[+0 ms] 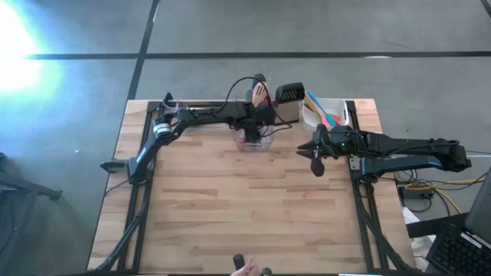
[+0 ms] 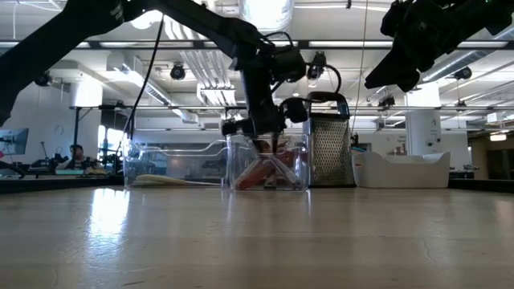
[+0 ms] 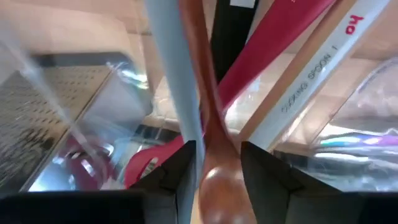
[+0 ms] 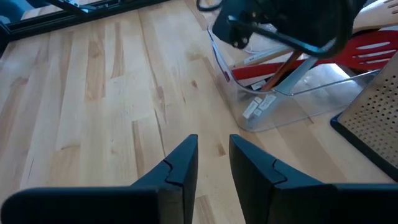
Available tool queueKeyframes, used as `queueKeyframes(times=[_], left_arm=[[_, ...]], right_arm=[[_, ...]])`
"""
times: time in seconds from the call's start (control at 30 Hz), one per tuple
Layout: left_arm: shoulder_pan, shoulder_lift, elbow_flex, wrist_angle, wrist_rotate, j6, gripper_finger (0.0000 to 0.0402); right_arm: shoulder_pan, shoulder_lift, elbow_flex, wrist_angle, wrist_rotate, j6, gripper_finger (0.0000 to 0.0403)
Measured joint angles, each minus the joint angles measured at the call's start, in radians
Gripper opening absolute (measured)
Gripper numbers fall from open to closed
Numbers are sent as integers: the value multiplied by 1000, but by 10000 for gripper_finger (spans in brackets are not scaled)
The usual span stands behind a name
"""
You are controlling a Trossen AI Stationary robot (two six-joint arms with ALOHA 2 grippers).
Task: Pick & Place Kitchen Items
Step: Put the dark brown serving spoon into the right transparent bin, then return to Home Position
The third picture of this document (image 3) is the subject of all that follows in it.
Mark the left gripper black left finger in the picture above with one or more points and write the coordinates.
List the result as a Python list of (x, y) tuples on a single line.
[(174, 177)]

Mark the black plastic spoon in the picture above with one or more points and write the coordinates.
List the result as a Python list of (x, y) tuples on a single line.
[(230, 37)]

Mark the brown wooden spoon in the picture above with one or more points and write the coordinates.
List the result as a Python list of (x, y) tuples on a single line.
[(224, 186)]

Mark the grey-blue silicone spoon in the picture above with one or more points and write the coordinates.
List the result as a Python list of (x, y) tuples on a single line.
[(174, 62)]

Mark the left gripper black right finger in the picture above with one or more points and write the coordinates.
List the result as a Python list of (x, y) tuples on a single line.
[(267, 180)]

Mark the slotted pale wooden spatula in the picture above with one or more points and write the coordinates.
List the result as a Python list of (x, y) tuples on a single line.
[(311, 74)]

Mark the dark red silicone spoon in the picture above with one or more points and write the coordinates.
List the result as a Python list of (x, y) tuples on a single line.
[(264, 40)]

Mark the metal box grater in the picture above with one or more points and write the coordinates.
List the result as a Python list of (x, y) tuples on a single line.
[(28, 118)]

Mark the wide clear plastic bin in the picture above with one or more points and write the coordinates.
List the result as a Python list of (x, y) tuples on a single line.
[(357, 174)]

